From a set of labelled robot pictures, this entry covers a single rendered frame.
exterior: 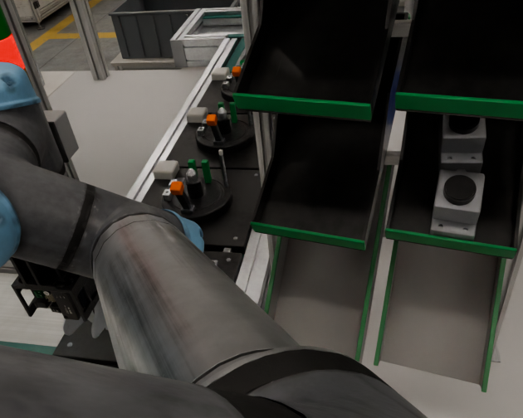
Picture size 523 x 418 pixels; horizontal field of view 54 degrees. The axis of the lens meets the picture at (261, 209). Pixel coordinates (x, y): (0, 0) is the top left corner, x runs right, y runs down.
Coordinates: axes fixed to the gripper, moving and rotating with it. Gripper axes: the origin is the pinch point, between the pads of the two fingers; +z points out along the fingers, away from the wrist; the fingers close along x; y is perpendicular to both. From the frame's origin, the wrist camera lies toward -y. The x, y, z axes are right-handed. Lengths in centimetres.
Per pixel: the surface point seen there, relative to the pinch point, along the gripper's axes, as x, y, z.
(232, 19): -20, -154, 16
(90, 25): -59, -120, 4
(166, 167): -8.8, -46.2, 8.7
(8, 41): -16.4, -23.9, -28.0
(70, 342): -9.7, -2.1, 9.9
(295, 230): 25.6, -3.6, -14.0
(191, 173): 0.6, -36.7, 3.1
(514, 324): 58, -21, 21
